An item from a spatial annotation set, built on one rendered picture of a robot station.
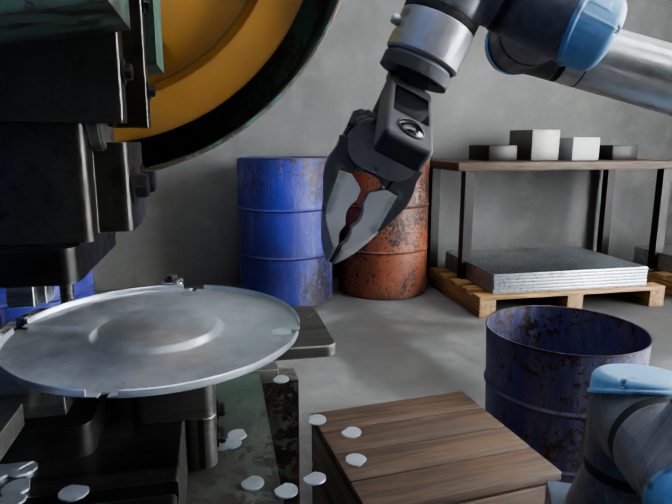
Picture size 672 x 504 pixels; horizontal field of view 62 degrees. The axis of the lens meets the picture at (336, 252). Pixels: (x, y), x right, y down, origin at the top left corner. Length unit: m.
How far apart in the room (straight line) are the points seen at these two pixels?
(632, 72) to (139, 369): 0.61
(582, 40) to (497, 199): 3.84
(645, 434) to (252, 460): 0.44
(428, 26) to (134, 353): 0.40
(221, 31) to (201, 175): 2.96
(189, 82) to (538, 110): 3.81
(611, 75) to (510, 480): 0.76
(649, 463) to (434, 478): 0.52
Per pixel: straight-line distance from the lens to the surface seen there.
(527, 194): 4.53
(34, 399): 0.58
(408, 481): 1.15
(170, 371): 0.52
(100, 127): 0.52
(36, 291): 0.61
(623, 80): 0.74
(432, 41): 0.56
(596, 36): 0.60
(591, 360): 1.48
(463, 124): 4.26
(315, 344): 0.56
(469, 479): 1.17
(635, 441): 0.76
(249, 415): 0.73
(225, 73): 0.92
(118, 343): 0.57
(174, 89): 0.92
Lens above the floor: 0.98
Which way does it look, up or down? 11 degrees down
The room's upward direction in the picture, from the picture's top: straight up
